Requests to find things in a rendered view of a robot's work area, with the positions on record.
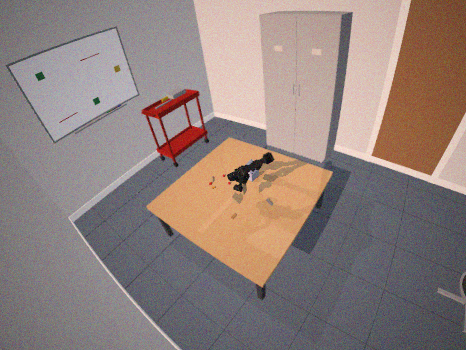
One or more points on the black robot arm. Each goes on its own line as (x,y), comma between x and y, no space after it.
(242,171)

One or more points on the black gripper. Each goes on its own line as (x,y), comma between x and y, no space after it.
(241,181)

